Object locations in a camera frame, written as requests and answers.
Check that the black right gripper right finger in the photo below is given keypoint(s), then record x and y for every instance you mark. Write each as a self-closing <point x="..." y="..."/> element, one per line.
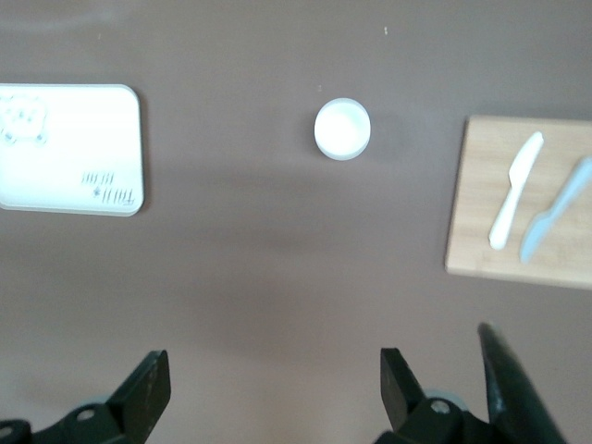
<point x="402" y="398"/>

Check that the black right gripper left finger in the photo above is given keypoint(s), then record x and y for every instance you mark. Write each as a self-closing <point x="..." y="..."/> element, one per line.
<point x="139" y="398"/>

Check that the white IKEA cup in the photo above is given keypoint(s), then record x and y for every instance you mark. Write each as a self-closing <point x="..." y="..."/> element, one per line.
<point x="342" y="129"/>

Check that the wooden cutting board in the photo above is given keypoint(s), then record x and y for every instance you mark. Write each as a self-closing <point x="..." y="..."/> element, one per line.
<point x="476" y="194"/>

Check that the grey plastic knife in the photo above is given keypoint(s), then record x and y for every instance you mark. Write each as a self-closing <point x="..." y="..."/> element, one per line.
<point x="552" y="215"/>

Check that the white plastic knife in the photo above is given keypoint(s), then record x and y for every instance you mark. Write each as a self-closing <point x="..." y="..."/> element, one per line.
<point x="515" y="185"/>

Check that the beige tray with bear print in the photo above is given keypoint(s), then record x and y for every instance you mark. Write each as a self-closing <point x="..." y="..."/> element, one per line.
<point x="69" y="152"/>

